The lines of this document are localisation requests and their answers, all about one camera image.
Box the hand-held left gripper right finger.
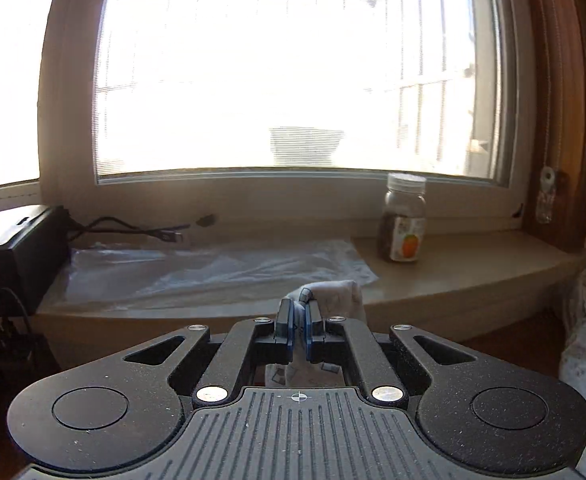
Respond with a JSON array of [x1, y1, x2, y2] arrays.
[[303, 298, 476, 407]]

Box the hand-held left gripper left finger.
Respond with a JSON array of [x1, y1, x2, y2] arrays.
[[123, 298, 296, 407]]

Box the white patterned pants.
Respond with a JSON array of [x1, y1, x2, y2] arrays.
[[265, 269, 586, 480]]

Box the clear plastic bag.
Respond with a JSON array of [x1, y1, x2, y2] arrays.
[[65, 239, 380, 311]]

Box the beige window sill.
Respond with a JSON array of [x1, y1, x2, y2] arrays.
[[33, 230, 586, 321]]

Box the glass jar with orange label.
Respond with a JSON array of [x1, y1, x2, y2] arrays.
[[383, 172, 428, 263]]

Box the black box device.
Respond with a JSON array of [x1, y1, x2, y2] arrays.
[[0, 205, 71, 316]]

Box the black cable with connector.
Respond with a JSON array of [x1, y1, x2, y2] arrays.
[[68, 216, 194, 245]]

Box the black power cable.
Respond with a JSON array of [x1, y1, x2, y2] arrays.
[[0, 287, 41, 366]]

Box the clear blind cord pull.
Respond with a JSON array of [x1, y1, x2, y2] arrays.
[[535, 166, 558, 225]]

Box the wooden window frame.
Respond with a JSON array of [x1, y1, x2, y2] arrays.
[[520, 0, 586, 251]]

